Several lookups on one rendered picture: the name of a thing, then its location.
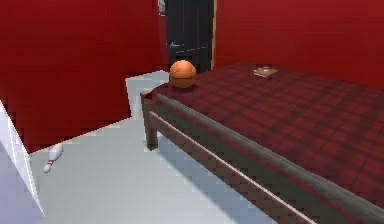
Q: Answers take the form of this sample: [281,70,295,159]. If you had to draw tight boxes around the orange basketball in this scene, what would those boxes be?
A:
[169,59,197,89]

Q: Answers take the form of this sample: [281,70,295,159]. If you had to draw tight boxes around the black room door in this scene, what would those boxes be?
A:
[165,0,215,74]

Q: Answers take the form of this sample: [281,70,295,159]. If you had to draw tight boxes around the small brown book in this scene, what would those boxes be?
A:
[253,66,280,79]

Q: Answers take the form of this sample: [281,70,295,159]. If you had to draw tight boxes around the bed with red plaid cover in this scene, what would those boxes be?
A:
[140,61,384,224]

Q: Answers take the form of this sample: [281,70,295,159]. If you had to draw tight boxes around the white bowling pin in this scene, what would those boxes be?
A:
[42,143,64,174]

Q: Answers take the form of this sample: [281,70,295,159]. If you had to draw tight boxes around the white cupboard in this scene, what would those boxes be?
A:
[0,99,47,224]

